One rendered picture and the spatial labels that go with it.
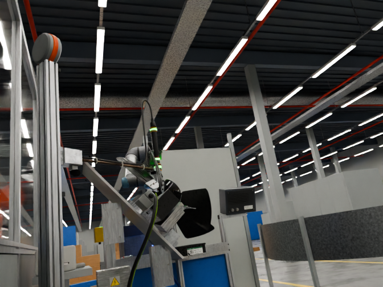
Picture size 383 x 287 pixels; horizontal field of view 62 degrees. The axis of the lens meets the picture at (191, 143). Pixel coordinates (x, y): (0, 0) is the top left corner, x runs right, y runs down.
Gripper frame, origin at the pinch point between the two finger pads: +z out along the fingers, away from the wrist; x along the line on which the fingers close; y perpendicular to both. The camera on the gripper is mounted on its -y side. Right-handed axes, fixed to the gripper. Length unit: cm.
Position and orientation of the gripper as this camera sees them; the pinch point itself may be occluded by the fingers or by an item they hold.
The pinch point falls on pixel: (157, 150)
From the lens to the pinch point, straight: 198.8
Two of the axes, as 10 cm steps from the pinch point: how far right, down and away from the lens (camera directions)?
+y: 1.5, 9.5, -2.9
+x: -9.3, 0.3, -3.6
